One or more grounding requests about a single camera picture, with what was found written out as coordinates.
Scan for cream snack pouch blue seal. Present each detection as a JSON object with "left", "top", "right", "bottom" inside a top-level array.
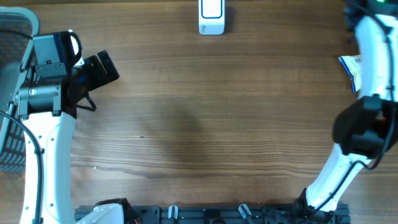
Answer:
[{"left": 338, "top": 55, "right": 362, "bottom": 93}]

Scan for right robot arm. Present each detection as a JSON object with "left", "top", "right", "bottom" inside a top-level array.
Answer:
[{"left": 290, "top": 1, "right": 397, "bottom": 223}]

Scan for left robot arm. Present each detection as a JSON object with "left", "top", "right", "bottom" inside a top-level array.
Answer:
[{"left": 17, "top": 30, "right": 119, "bottom": 224}]

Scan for white barcode scanner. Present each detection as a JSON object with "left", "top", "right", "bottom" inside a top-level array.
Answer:
[{"left": 198, "top": 0, "right": 225, "bottom": 35}]

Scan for grey plastic shopping basket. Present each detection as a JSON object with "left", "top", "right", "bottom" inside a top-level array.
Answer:
[{"left": 1, "top": 6, "right": 40, "bottom": 172}]

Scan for left camera cable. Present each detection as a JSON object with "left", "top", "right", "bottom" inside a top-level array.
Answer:
[{"left": 0, "top": 27, "right": 97, "bottom": 224}]

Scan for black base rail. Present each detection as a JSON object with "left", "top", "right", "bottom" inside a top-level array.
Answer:
[{"left": 73, "top": 203, "right": 351, "bottom": 224}]

